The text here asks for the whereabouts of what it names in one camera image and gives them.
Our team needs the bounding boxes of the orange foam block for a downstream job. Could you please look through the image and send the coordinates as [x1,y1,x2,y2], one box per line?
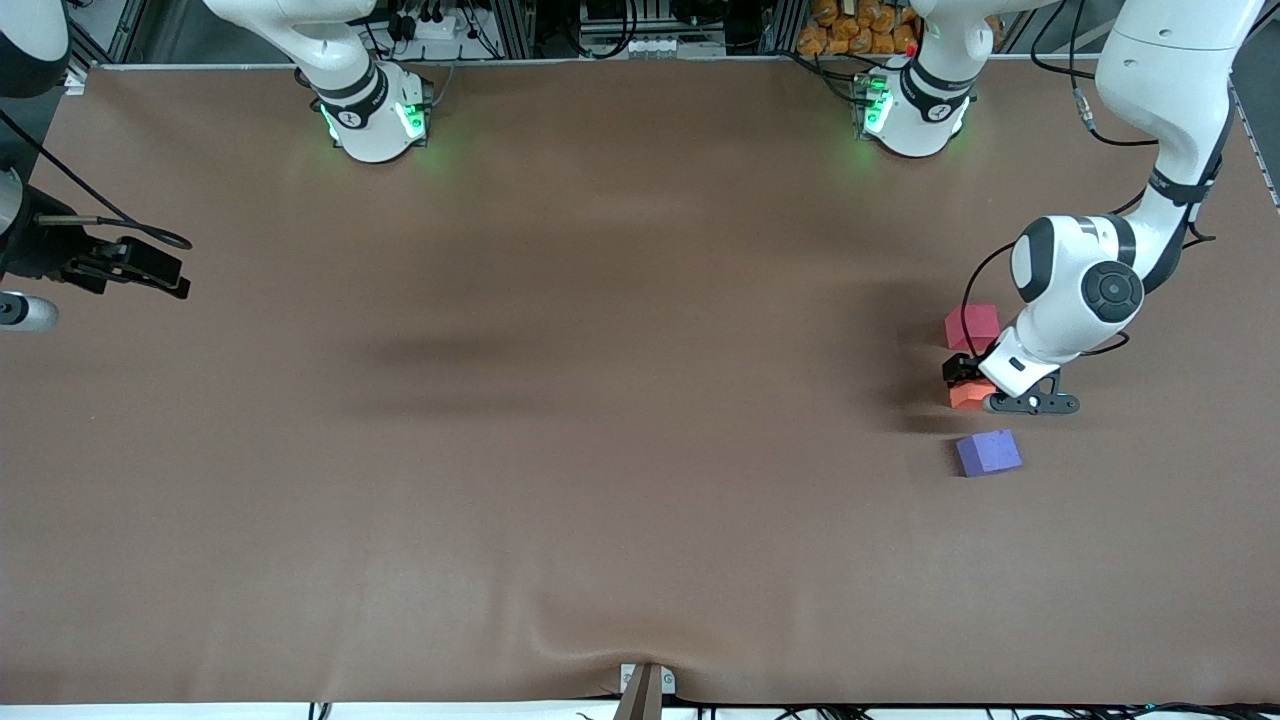
[948,376,1003,412]

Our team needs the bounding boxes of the red foam block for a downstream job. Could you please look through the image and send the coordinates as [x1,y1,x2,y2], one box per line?
[944,304,1001,353]

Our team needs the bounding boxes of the purple foam block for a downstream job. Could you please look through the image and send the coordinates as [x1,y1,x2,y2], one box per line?
[955,429,1024,478]

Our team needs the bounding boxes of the brown table cloth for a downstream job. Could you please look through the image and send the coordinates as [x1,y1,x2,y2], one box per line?
[0,55,1280,706]

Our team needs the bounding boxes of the orange snack bag pile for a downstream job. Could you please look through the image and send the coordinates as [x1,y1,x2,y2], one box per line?
[797,0,923,57]

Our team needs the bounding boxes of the white power strip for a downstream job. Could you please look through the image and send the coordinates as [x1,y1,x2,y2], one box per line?
[393,8,463,43]

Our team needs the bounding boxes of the brown upright pole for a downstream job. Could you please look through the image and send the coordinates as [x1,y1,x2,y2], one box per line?
[612,664,665,720]

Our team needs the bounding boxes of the black electronics box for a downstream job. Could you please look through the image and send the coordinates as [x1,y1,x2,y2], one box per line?
[580,0,701,29]

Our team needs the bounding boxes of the grey aluminium frame strut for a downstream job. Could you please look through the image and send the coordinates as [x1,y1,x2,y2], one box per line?
[65,0,151,81]

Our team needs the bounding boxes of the grey aluminium frame post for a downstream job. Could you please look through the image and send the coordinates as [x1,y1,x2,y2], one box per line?
[497,0,539,59]
[765,0,806,56]

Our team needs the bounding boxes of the grey metal bracket plate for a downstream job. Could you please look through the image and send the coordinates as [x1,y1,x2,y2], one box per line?
[620,663,677,697]

